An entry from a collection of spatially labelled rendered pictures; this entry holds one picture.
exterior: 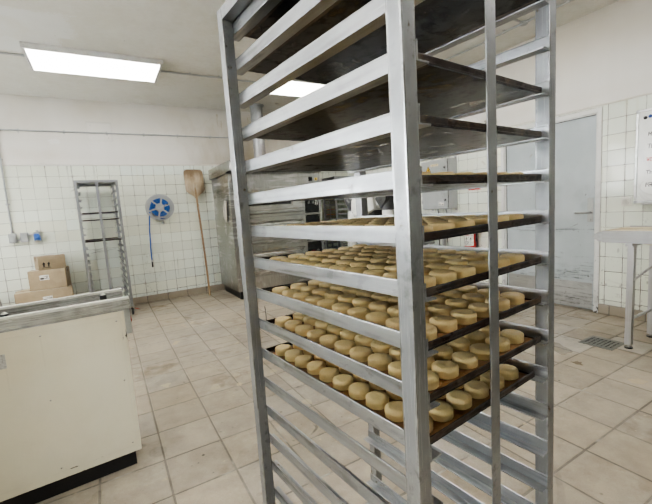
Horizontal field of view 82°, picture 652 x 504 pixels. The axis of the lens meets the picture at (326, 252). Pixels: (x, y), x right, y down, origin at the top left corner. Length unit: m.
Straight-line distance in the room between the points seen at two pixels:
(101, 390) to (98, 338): 0.26
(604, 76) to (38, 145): 6.72
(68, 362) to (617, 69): 4.89
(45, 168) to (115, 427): 4.67
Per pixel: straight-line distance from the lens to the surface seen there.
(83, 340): 2.18
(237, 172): 1.08
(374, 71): 0.68
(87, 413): 2.30
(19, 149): 6.52
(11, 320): 2.17
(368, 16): 0.72
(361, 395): 0.88
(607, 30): 4.94
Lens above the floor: 1.28
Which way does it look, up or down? 7 degrees down
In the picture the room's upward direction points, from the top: 4 degrees counter-clockwise
